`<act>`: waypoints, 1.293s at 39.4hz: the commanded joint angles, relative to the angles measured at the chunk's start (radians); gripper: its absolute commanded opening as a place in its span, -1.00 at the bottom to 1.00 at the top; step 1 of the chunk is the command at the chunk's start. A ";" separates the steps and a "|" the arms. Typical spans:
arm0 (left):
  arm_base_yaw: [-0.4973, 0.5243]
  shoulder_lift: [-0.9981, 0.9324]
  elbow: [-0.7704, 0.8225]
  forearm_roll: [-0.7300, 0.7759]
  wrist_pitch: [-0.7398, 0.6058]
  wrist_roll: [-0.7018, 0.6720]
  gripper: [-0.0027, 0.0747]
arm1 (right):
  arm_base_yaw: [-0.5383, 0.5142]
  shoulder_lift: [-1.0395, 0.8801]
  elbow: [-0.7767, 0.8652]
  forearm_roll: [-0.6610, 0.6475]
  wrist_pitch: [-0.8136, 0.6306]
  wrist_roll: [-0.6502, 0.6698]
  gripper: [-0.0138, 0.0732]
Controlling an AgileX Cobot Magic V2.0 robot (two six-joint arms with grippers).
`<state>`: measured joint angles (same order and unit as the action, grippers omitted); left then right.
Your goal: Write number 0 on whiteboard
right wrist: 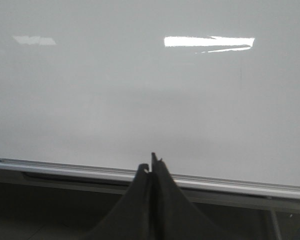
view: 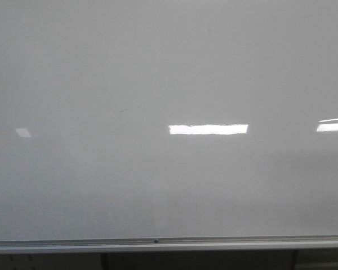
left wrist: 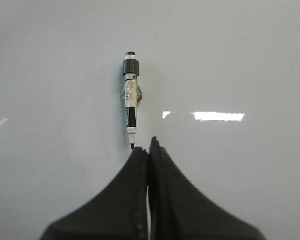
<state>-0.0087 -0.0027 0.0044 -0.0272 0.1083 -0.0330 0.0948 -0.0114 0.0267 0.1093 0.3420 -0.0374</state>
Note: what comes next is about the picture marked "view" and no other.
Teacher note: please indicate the white whiteboard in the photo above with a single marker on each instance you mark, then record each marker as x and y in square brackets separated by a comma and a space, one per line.
[168, 125]

